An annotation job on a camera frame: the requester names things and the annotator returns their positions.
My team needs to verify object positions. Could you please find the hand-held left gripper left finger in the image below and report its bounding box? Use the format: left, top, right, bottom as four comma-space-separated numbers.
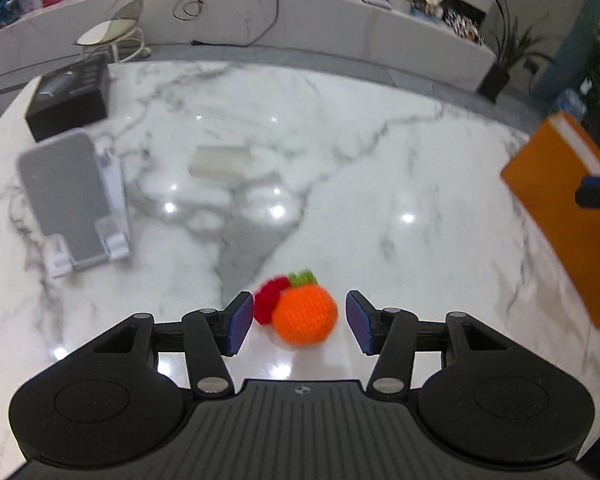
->
92, 291, 255, 395

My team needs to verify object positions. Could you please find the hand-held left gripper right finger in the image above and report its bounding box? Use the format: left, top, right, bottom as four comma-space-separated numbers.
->
346, 290, 511, 395

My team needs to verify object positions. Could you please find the red crochet ball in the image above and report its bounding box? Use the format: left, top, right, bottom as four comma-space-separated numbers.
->
252, 275, 288, 326

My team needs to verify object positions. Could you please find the orange storage box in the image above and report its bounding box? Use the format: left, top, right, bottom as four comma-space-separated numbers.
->
500, 112, 600, 330

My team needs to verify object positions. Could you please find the orange crochet fruit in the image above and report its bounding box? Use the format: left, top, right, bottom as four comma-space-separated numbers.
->
271, 270, 339, 347

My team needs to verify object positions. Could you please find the large water bottle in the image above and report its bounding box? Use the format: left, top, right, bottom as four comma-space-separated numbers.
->
550, 87, 588, 121

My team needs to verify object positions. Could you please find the white translucent small case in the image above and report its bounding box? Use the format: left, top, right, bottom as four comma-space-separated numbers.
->
187, 145, 254, 184

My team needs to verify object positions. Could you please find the potted long leaf plant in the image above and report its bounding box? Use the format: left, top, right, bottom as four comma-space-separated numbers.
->
477, 0, 556, 103

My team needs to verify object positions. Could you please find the cow print bag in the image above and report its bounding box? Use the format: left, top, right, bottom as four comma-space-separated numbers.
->
442, 7, 486, 46

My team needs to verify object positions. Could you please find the white phone stand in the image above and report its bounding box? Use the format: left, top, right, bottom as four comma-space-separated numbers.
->
16, 128, 132, 279

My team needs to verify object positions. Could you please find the black cardboard box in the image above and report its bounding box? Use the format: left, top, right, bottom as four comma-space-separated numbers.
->
25, 55, 112, 143

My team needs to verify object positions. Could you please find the marble media console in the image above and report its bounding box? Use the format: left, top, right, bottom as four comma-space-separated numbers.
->
0, 0, 498, 96

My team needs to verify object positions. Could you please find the round seat chair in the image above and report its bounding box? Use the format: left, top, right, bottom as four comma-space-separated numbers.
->
72, 0, 153, 63

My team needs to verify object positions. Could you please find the blue glass ornament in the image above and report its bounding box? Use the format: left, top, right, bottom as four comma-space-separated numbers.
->
0, 0, 23, 26

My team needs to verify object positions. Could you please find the long black cable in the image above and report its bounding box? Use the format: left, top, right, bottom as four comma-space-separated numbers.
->
192, 0, 281, 47

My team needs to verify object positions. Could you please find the looped black cable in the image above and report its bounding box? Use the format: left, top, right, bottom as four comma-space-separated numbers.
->
172, 0, 203, 21

